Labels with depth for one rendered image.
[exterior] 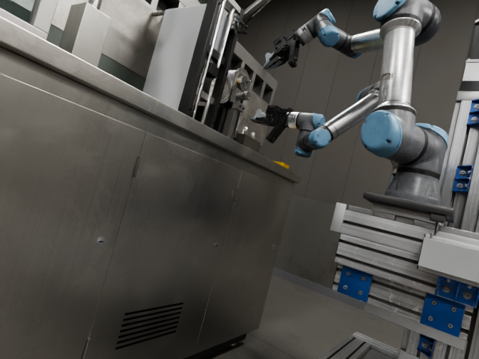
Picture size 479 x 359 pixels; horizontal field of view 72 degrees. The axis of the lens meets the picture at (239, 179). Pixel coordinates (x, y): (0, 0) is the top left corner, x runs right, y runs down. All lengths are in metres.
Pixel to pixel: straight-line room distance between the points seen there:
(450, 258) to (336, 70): 3.30
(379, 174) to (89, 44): 2.88
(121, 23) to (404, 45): 1.10
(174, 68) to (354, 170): 2.50
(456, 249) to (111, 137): 0.84
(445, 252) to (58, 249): 0.87
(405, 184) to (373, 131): 0.18
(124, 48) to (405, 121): 1.16
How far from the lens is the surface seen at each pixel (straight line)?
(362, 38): 1.51
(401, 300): 1.09
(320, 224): 3.58
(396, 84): 1.06
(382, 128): 0.98
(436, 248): 0.91
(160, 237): 1.03
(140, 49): 1.67
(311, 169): 3.71
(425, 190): 1.05
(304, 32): 1.61
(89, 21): 1.23
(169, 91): 1.43
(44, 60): 0.75
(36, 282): 0.86
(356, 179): 3.55
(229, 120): 1.57
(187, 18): 1.54
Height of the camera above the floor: 0.71
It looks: 3 degrees up
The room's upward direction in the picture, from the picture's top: 15 degrees clockwise
